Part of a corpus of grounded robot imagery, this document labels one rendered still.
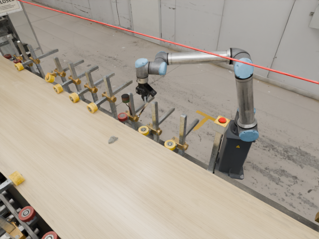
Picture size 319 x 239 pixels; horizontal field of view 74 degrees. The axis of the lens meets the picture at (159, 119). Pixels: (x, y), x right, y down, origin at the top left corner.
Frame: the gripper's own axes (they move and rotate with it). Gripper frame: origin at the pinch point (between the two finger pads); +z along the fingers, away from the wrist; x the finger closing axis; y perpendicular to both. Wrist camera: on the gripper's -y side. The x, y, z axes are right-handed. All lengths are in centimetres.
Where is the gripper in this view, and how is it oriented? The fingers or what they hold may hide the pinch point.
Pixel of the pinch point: (146, 102)
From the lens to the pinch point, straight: 174.2
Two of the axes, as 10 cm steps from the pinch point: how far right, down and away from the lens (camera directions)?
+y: -8.0, -4.0, 4.5
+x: -6.0, 5.6, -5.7
